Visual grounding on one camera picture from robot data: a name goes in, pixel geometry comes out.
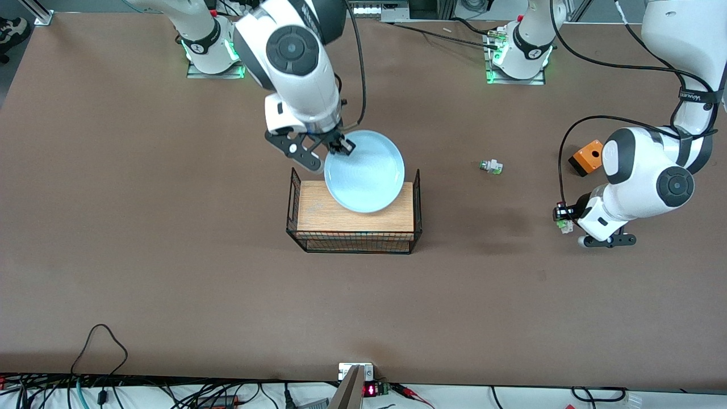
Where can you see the light blue round plate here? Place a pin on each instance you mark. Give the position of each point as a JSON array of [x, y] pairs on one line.
[[369, 176]]

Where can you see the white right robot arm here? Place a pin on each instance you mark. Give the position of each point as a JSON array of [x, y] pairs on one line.
[[295, 74]]

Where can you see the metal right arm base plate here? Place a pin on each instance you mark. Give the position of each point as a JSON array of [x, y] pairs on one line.
[[241, 62]]

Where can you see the silver camera mount bracket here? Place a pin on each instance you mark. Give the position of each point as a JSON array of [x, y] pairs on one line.
[[369, 372]]

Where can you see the aluminium frame profile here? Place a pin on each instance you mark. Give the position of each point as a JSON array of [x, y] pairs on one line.
[[40, 14]]

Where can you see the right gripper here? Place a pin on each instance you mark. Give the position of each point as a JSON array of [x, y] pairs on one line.
[[331, 138]]

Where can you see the red digit display board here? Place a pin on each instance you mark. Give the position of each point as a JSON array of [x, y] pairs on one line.
[[370, 390]]

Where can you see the red clip test leads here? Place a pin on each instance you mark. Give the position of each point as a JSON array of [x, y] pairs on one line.
[[406, 389]]

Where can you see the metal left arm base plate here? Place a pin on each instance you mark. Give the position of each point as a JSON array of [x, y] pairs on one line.
[[493, 76]]

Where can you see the white orange green connector block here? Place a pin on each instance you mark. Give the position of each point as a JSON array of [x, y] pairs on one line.
[[564, 227]]

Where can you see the black power adapter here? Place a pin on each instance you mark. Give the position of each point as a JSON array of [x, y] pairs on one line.
[[218, 402]]

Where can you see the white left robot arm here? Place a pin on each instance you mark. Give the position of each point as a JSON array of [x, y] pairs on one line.
[[642, 165]]

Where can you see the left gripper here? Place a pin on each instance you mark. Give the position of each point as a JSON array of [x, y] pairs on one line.
[[580, 204]]

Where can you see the black and white shoe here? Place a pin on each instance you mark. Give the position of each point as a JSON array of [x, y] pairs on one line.
[[12, 31]]

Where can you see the orange button enclosure box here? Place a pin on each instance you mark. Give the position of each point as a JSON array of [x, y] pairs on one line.
[[585, 159]]

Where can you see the silver lit device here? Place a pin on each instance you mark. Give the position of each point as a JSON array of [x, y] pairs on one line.
[[377, 8]]

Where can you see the grey camera mount bar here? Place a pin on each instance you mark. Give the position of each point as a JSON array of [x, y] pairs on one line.
[[346, 395]]

